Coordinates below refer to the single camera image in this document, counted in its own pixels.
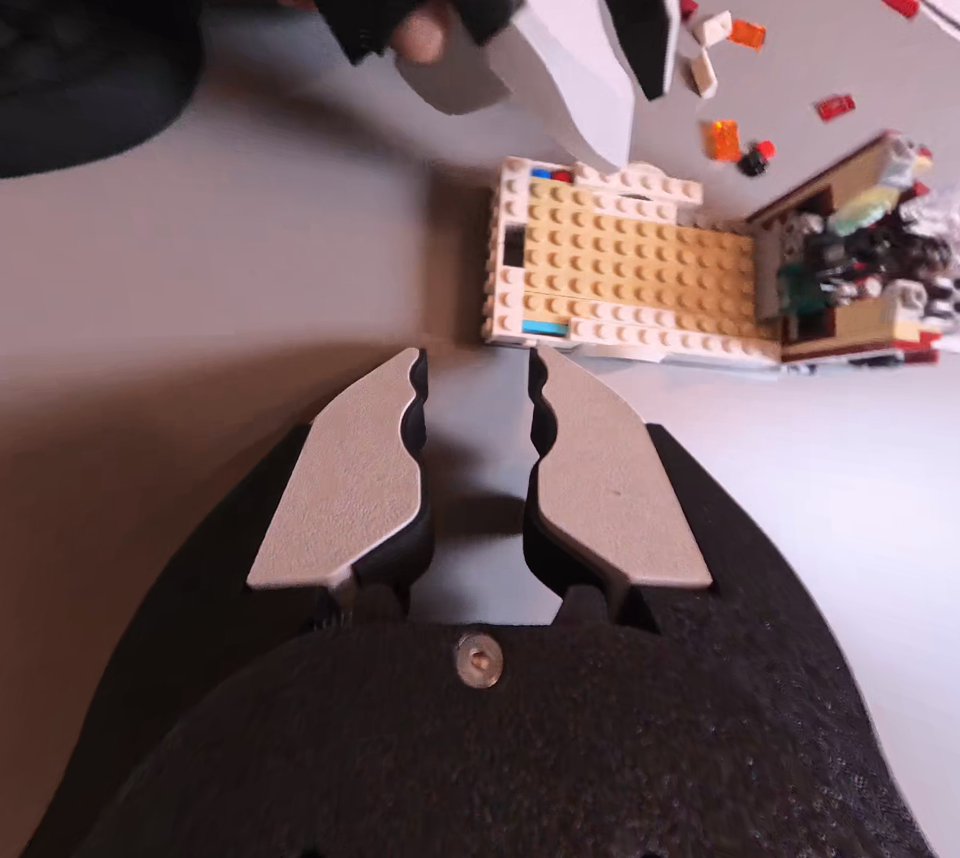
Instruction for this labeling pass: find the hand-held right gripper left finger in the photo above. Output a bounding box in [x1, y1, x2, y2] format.
[246, 348, 435, 623]

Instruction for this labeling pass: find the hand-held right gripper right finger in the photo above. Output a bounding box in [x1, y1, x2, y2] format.
[521, 345, 714, 625]

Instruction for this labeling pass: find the tan white red brick vehicle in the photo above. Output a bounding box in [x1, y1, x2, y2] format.
[480, 130, 960, 377]

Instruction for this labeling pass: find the grey desk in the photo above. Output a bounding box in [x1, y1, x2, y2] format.
[0, 0, 960, 858]

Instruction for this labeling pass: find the person's left hand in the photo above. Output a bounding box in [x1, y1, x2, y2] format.
[392, 9, 449, 66]

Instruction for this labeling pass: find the black textured cushion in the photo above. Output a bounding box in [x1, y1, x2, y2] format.
[0, 0, 205, 181]

